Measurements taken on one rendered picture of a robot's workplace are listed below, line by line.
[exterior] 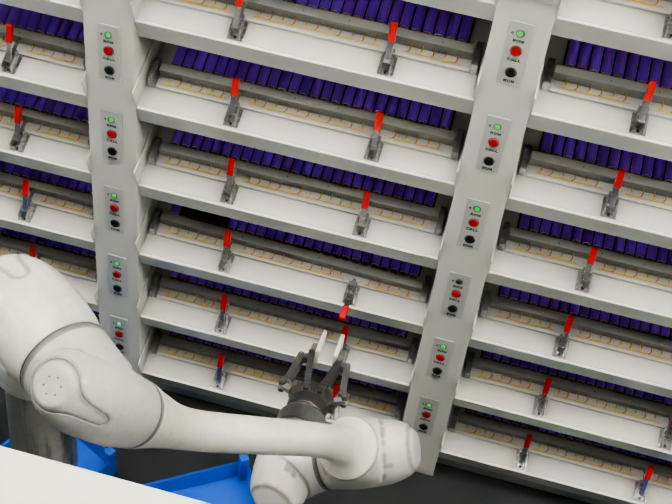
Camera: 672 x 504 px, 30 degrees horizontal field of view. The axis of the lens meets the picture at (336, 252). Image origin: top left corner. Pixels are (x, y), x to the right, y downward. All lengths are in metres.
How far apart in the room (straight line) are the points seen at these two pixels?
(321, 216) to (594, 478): 0.89
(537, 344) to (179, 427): 0.97
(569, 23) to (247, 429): 0.80
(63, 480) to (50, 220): 1.94
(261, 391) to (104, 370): 1.25
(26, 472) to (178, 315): 1.99
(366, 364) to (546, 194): 0.64
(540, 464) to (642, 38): 1.15
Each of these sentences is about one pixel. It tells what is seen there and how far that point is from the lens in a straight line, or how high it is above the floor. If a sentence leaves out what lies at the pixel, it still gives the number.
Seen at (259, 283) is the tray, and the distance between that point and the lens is 2.56.
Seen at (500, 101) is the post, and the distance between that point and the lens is 2.13.
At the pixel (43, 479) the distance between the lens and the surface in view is 0.77.
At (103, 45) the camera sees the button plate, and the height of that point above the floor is 1.00.
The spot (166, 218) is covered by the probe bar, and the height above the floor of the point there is 0.53.
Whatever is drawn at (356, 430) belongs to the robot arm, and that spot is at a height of 0.74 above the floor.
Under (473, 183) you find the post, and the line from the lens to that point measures 2.25.
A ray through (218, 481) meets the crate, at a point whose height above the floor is 0.00.
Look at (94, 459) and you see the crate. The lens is 2.88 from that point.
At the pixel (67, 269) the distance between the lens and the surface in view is 2.82.
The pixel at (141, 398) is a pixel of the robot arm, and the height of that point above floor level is 1.02.
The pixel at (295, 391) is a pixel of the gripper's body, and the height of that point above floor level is 0.56.
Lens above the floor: 2.36
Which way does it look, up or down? 45 degrees down
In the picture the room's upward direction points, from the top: 8 degrees clockwise
